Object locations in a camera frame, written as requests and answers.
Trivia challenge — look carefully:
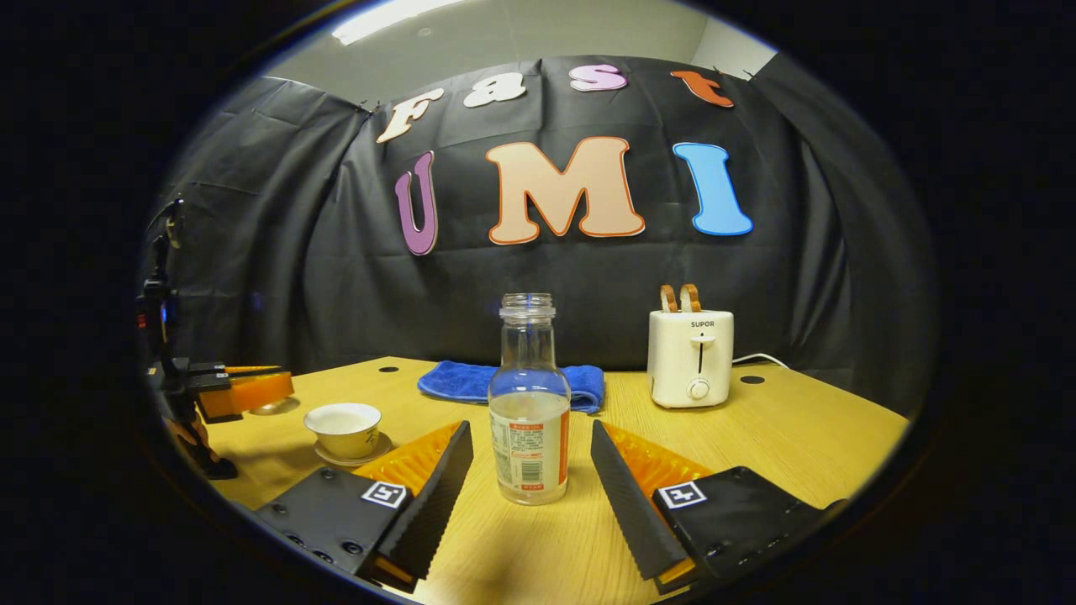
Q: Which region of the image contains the black backdrop cloth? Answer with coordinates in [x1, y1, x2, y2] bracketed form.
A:
[137, 52, 939, 421]

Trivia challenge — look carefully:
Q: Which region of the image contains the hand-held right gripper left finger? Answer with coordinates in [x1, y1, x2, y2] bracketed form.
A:
[252, 419, 476, 594]

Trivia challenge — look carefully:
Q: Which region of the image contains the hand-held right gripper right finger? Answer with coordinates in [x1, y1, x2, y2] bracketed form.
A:
[590, 419, 850, 597]

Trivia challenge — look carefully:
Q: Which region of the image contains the clear water bottle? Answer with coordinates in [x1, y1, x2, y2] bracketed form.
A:
[488, 292, 573, 508]

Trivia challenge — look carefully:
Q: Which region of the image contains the white toaster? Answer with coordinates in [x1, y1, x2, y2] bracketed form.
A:
[646, 308, 736, 411]

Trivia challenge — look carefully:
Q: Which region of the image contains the blue towel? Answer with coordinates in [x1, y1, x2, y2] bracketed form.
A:
[416, 360, 607, 417]

